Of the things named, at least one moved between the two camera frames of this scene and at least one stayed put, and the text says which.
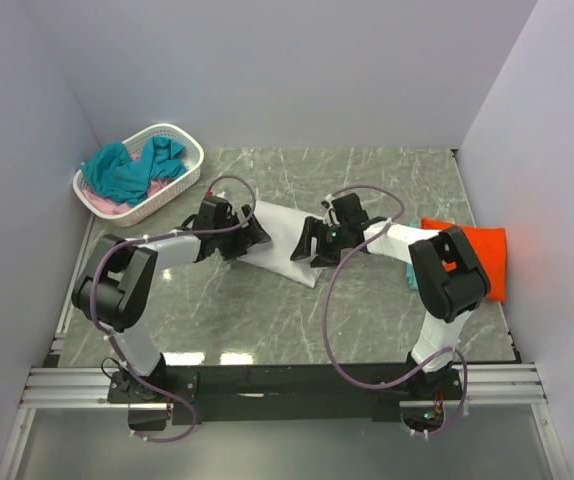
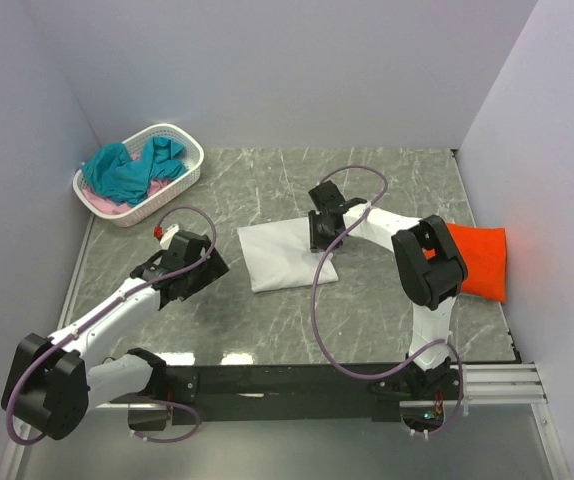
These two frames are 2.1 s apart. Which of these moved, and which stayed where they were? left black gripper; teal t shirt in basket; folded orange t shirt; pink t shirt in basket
Moved: left black gripper
Stayed: folded orange t shirt; pink t shirt in basket; teal t shirt in basket
